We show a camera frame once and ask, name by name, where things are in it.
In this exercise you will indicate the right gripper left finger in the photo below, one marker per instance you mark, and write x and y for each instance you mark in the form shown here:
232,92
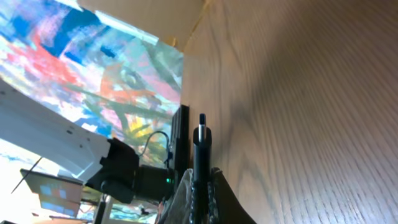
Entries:
177,209

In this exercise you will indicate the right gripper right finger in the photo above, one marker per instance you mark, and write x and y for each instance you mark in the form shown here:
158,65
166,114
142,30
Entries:
229,209

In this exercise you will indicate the colourful painted backdrop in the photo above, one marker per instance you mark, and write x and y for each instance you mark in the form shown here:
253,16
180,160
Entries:
102,78

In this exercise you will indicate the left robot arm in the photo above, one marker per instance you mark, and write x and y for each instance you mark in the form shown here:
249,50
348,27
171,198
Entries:
106,165

